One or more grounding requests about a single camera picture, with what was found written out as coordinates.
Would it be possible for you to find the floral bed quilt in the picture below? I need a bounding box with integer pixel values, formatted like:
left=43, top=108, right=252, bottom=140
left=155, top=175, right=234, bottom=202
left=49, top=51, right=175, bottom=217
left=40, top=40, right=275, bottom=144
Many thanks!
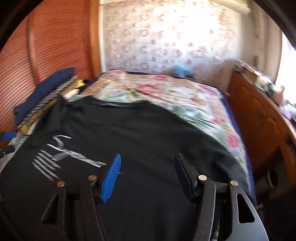
left=68, top=70, right=254, bottom=193

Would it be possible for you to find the patterned folded cloth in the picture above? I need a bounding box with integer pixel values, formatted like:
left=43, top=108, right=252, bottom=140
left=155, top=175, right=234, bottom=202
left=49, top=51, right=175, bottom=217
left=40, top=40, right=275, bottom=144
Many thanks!
left=17, top=76, right=86, bottom=135

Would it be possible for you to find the navy folded garment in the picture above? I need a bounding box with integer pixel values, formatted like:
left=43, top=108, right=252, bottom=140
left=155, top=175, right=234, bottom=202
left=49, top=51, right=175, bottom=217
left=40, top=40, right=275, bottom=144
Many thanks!
left=13, top=67, right=75, bottom=126

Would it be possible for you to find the wooden low cabinet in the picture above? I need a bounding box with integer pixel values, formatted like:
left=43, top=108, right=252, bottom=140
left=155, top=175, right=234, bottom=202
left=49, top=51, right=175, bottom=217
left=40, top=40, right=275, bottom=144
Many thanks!
left=227, top=71, right=295, bottom=198

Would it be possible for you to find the circle patterned sheer curtain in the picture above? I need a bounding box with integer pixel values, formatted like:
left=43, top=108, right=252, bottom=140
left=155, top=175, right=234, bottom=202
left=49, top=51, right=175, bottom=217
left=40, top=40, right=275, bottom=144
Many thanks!
left=98, top=1, right=250, bottom=86

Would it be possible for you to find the black printed t-shirt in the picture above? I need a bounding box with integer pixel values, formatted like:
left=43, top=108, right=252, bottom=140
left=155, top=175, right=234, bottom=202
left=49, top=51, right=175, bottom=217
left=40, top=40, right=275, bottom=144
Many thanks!
left=1, top=96, right=250, bottom=240

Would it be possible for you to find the blue tissue box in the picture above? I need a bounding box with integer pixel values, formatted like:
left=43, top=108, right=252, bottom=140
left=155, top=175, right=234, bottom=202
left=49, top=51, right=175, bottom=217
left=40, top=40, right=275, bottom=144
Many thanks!
left=174, top=65, right=194, bottom=78

